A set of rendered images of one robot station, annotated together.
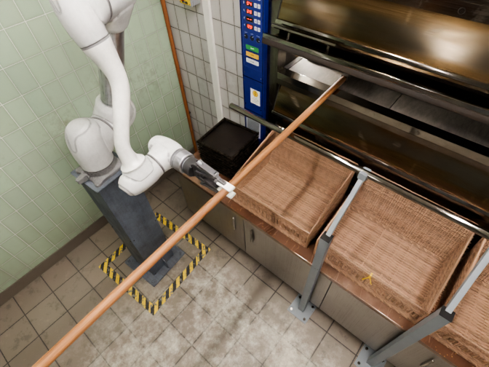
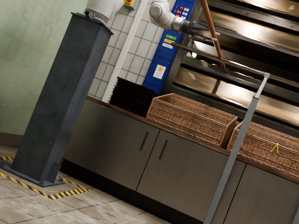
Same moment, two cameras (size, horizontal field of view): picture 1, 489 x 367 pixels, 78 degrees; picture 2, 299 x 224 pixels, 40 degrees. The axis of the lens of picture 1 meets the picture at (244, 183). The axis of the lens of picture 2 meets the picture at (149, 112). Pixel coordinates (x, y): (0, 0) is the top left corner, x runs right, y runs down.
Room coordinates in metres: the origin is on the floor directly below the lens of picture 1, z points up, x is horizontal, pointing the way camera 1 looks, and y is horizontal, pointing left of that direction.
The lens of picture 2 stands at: (-1.44, 1.33, 0.56)
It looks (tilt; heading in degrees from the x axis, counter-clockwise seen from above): 1 degrees up; 334
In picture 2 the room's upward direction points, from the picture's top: 22 degrees clockwise
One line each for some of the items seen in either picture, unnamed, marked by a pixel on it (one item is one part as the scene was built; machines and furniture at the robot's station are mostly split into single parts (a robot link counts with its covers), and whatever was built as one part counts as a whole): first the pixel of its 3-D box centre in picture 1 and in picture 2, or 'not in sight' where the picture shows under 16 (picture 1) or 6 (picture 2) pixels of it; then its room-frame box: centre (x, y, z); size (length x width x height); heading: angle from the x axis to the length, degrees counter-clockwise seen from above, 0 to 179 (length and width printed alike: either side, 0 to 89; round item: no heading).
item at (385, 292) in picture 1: (389, 239); (273, 147); (0.71, -0.70, 0.72); 0.56 x 0.49 x 0.28; 46
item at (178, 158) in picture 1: (183, 161); (178, 24); (0.86, 0.24, 1.20); 0.09 x 0.06 x 0.09; 138
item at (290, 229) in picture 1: (290, 182); (193, 117); (1.11, -0.27, 0.72); 0.56 x 0.49 x 0.28; 48
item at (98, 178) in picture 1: (96, 167); (94, 18); (1.03, 0.71, 1.03); 0.22 x 0.18 x 0.06; 141
